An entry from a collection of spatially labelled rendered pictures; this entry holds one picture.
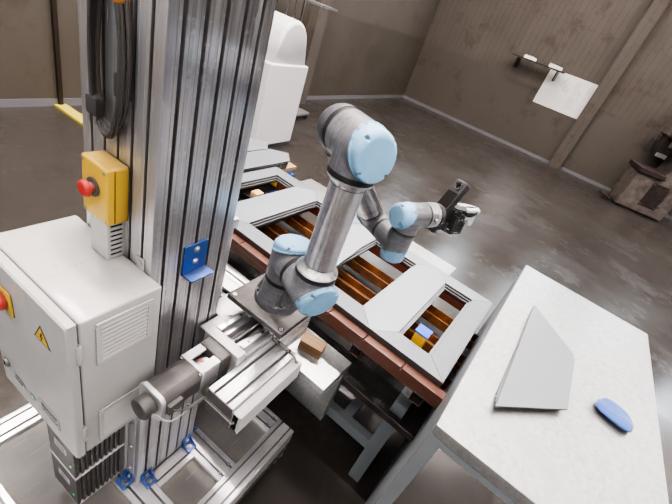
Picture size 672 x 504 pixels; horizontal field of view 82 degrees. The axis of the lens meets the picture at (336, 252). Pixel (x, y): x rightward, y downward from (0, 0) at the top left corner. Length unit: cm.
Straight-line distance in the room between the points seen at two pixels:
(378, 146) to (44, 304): 72
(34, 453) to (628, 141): 1178
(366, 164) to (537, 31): 1128
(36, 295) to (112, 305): 13
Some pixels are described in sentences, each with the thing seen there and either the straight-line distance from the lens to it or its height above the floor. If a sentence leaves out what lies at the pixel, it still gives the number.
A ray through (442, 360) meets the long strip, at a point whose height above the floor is 85.
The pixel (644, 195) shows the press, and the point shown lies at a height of 40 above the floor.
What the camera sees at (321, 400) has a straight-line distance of 185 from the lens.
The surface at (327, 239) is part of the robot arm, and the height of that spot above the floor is 140.
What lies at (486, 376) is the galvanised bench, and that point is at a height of 105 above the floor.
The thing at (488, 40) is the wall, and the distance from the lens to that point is 1220.
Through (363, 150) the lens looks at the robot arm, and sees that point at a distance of 81.
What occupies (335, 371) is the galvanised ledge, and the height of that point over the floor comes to 68.
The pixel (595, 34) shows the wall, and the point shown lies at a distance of 1192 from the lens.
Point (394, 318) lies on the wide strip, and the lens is 170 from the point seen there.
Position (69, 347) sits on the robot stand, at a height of 118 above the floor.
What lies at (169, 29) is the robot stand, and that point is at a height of 175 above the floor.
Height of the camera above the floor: 187
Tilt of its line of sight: 32 degrees down
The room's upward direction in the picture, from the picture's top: 21 degrees clockwise
